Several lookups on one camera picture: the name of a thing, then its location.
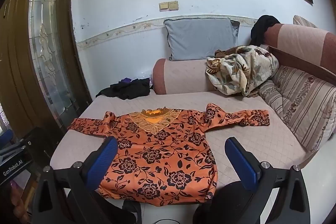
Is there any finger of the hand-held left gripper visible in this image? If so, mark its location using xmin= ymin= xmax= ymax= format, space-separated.
xmin=0 ymin=129 xmax=14 ymax=148

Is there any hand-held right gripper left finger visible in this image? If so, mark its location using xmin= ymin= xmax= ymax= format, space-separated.
xmin=33 ymin=136 xmax=118 ymax=224

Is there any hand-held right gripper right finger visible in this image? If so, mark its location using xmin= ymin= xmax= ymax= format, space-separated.
xmin=224 ymin=137 xmax=312 ymax=224

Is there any orange floral blouse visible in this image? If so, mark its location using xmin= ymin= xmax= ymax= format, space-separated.
xmin=68 ymin=103 xmax=271 ymax=206

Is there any black clothes pile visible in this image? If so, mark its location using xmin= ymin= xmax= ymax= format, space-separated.
xmin=95 ymin=78 xmax=151 ymax=101

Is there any person's left hand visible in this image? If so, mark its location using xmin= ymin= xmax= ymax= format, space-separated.
xmin=10 ymin=182 xmax=30 ymax=223

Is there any pink quilted sofa bed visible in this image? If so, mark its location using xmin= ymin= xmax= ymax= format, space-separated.
xmin=50 ymin=15 xmax=336 ymax=214

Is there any wooden door with glass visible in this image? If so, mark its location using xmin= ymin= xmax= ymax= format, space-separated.
xmin=0 ymin=0 xmax=92 ymax=140

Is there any striped floral cushion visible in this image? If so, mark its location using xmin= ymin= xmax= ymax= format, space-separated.
xmin=259 ymin=65 xmax=336 ymax=153

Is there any cream floral blanket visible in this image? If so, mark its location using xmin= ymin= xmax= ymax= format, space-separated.
xmin=205 ymin=45 xmax=279 ymax=97

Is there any clear plastic bag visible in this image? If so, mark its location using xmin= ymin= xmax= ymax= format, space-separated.
xmin=142 ymin=70 xmax=155 ymax=89

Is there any grey pillow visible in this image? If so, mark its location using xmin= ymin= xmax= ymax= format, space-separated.
xmin=163 ymin=18 xmax=240 ymax=61

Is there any black garment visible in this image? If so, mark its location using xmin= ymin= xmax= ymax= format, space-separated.
xmin=250 ymin=15 xmax=281 ymax=46

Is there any small striped cushion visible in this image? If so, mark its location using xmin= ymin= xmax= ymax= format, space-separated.
xmin=293 ymin=15 xmax=319 ymax=28

